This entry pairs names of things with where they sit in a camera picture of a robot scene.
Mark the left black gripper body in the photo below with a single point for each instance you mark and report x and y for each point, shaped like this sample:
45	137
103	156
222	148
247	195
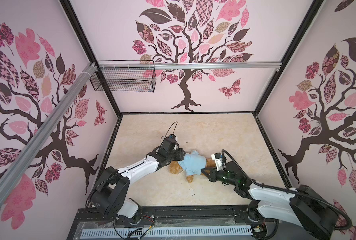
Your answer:
176	155

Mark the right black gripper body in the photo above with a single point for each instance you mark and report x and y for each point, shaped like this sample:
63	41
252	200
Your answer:
222	176

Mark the brown plush teddy bear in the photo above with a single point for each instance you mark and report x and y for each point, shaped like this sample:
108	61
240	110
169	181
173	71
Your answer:
175	169

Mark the light blue bear hoodie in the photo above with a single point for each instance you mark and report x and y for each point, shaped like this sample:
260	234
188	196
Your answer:
193	163

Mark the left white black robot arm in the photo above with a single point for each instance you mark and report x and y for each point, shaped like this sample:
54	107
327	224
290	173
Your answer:
109	194

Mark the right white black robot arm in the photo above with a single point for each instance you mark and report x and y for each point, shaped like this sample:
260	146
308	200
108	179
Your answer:
301	206

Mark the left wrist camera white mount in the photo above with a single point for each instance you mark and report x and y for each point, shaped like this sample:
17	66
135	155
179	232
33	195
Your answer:
172	140

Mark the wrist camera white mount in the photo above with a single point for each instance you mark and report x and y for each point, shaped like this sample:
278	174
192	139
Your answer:
172	140
219	161

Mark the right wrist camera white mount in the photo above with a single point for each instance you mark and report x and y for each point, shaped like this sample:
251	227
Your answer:
219	161

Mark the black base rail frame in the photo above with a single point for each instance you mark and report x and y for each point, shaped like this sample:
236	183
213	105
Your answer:
181	216

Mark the white slotted cable duct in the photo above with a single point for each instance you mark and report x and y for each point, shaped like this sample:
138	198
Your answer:
164	232

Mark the black wire basket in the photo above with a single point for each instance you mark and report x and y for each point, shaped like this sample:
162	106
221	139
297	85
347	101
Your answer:
125	76

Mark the aluminium rail back wall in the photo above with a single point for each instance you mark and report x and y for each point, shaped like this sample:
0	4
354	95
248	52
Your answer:
189	66

